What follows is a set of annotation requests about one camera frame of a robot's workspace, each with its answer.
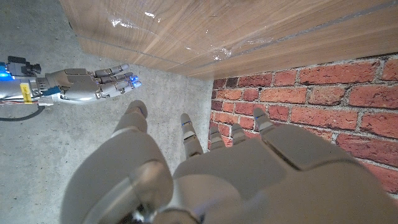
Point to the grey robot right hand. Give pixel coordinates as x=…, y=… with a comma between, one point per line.
x=84, y=85

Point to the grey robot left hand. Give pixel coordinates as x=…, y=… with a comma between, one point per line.
x=248, y=174

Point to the wooden table top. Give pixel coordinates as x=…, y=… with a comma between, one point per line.
x=326, y=24

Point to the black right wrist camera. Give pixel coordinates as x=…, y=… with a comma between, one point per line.
x=23, y=67

